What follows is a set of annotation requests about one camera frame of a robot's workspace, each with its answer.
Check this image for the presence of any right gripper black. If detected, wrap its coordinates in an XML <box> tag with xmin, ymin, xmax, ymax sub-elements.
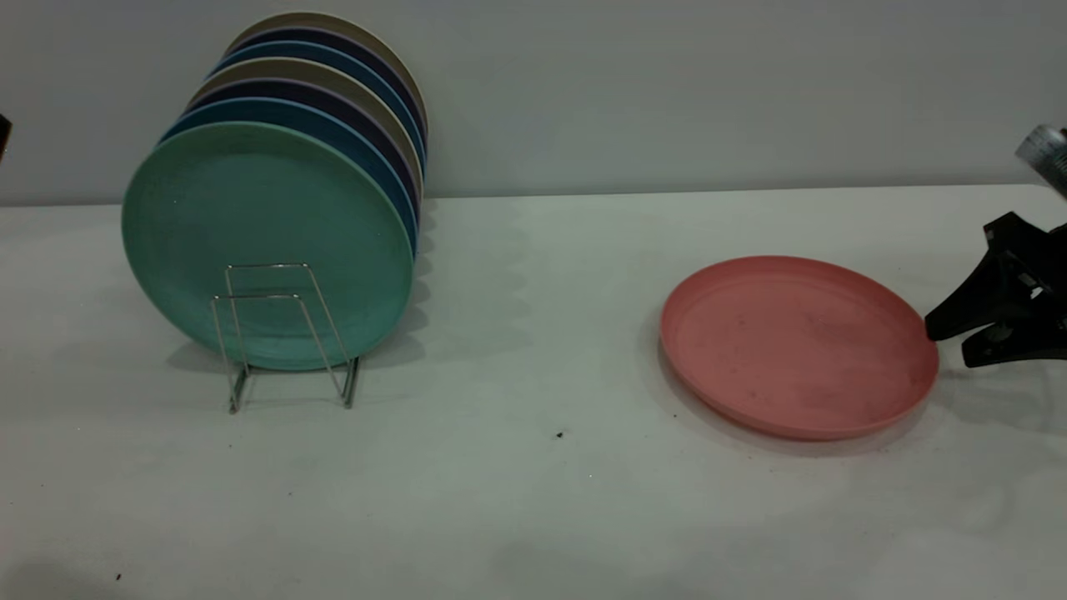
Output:
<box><xmin>924</xmin><ymin>212</ymin><xmax>1067</xmax><ymax>368</ymax></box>

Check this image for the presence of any pink round plate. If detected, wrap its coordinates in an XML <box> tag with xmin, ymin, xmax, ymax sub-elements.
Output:
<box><xmin>659</xmin><ymin>255</ymin><xmax>940</xmax><ymax>442</ymax></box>

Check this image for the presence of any green round plate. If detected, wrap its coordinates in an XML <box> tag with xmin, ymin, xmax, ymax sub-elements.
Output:
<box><xmin>122</xmin><ymin>122</ymin><xmax>415</xmax><ymax>373</ymax></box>

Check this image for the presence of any blue round plate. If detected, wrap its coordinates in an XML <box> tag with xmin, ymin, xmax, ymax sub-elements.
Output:
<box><xmin>160</xmin><ymin>97</ymin><xmax>420</xmax><ymax>261</ymax></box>
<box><xmin>210</xmin><ymin>40</ymin><xmax>428</xmax><ymax>180</ymax></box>

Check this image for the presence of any beige round plate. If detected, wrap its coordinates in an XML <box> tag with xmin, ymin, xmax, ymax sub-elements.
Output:
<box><xmin>190</xmin><ymin>57</ymin><xmax>425</xmax><ymax>201</ymax></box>
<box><xmin>227</xmin><ymin>11</ymin><xmax>431</xmax><ymax>138</ymax></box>

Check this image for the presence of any dark purple round plate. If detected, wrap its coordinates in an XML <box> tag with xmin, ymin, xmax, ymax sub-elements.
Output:
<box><xmin>227</xmin><ymin>27</ymin><xmax>429</xmax><ymax>159</ymax></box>
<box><xmin>187</xmin><ymin>77</ymin><xmax>423</xmax><ymax>226</ymax></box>

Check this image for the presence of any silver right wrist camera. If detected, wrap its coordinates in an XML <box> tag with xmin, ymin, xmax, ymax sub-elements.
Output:
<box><xmin>1014</xmin><ymin>124</ymin><xmax>1067</xmax><ymax>199</ymax></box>

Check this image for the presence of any metal wire plate rack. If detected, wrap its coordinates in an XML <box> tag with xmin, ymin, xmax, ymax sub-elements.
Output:
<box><xmin>211</xmin><ymin>263</ymin><xmax>361</xmax><ymax>414</ymax></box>

